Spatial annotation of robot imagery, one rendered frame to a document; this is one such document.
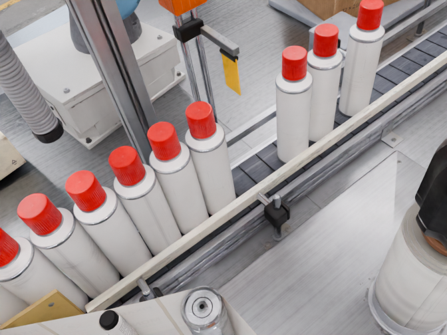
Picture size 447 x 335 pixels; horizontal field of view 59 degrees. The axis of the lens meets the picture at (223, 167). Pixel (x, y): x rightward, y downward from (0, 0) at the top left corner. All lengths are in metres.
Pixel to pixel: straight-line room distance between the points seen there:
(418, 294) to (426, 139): 0.42
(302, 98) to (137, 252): 0.31
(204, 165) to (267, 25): 0.63
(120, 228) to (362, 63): 0.44
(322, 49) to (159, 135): 0.26
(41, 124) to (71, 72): 0.36
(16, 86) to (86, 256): 0.21
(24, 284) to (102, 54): 0.28
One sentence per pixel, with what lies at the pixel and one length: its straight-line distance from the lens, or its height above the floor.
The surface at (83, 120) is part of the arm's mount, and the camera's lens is 0.81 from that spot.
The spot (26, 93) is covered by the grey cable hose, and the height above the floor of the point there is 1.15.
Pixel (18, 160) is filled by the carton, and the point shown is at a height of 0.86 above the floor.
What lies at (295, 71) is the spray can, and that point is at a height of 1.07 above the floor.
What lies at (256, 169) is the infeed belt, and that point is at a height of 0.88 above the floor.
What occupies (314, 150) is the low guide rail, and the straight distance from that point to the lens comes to 0.64.
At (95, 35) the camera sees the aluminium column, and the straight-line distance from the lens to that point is 0.52.
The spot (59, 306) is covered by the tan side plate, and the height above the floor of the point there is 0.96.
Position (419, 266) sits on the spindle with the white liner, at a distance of 0.40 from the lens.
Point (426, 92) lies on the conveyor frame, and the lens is 0.83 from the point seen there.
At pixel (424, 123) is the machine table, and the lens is 0.84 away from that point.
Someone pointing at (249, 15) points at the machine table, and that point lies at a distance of 1.13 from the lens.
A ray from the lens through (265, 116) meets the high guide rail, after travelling 0.63.
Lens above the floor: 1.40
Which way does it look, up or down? 51 degrees down
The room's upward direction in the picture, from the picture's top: 11 degrees counter-clockwise
